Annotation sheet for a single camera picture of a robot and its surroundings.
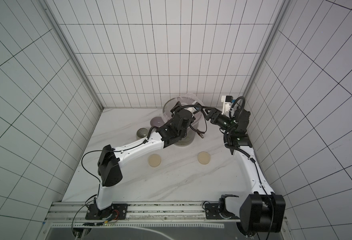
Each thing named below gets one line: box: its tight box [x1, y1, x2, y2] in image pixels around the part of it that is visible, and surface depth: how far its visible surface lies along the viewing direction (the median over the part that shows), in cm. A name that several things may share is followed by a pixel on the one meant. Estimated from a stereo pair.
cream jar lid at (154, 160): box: [148, 153, 162, 168], surface depth 91 cm
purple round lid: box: [150, 116, 165, 128], surface depth 107 cm
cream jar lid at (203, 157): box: [197, 151, 211, 165], surface depth 93 cm
